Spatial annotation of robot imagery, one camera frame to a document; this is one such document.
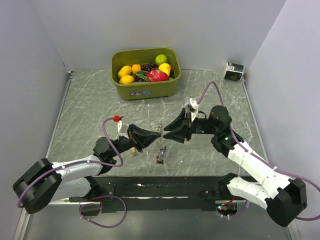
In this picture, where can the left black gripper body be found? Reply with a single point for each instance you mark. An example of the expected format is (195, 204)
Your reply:
(123, 143)

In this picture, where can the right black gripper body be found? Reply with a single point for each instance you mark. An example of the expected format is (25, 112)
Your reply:
(201, 126)

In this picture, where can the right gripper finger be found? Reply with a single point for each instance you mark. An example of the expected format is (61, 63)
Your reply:
(177, 122)
(179, 135)

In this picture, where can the black key tag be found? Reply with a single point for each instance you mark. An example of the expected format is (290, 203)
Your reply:
(159, 160)

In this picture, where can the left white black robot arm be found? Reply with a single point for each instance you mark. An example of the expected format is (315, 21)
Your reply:
(45, 182)

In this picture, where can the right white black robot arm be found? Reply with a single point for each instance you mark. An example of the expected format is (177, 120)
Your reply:
(282, 197)

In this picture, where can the brass key with yellow tag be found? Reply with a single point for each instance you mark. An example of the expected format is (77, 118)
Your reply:
(133, 153)

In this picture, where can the yellow mango lower left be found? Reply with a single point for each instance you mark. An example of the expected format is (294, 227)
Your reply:
(126, 80)

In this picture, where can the yellow mango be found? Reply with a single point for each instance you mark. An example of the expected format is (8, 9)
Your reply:
(126, 80)
(124, 71)

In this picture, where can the black white roll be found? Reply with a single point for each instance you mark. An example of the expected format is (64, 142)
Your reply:
(233, 71)

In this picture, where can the dark grape bunch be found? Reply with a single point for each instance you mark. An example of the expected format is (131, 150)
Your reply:
(145, 69)

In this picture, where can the green apple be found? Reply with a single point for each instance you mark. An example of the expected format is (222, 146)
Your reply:
(161, 59)

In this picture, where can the small orange fruit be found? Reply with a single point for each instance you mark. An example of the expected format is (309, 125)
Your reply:
(136, 68)

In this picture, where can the yellow mango upper left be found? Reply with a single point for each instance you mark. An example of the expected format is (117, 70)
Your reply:
(124, 71)

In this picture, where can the olive green plastic bin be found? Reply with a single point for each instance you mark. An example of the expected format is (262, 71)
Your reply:
(144, 90)

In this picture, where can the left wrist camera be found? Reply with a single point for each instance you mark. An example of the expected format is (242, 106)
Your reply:
(123, 127)

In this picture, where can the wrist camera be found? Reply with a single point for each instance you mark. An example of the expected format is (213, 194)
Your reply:
(191, 106)
(123, 127)

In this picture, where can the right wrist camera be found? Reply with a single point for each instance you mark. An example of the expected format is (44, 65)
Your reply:
(191, 106)

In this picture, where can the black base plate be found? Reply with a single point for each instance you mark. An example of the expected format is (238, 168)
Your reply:
(142, 193)

